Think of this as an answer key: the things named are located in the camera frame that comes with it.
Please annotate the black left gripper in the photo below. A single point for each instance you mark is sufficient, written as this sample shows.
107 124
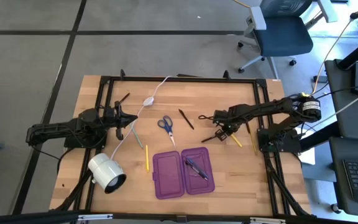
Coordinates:
110 117

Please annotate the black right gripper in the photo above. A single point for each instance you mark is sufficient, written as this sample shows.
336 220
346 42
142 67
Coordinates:
227 119

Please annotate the teal pencil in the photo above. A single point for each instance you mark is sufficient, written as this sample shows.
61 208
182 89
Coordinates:
137 138

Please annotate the black marker pen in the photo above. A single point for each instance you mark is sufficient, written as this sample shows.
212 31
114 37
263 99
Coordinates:
186 119

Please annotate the black clear pen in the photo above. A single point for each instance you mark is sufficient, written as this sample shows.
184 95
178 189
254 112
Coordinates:
189 165

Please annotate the blue pen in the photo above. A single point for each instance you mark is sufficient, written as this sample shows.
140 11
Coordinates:
201 174

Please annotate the purple plastic supply box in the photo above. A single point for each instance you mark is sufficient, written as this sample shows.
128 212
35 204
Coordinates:
168 177

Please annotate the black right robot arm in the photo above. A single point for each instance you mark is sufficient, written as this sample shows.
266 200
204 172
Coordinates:
269 107

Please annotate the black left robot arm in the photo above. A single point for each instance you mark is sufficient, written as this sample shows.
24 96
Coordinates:
54 128

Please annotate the blue office chair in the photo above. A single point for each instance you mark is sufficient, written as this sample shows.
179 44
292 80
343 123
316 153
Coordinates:
281 35

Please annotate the black desk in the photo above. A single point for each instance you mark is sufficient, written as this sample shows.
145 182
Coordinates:
337 174
346 109

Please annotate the black overhead crossbar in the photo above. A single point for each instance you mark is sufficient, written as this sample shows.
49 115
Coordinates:
42 217

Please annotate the white cylindrical camera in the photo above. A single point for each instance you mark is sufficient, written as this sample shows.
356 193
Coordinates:
106 169

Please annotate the black table frame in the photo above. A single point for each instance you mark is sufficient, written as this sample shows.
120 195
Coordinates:
182 80

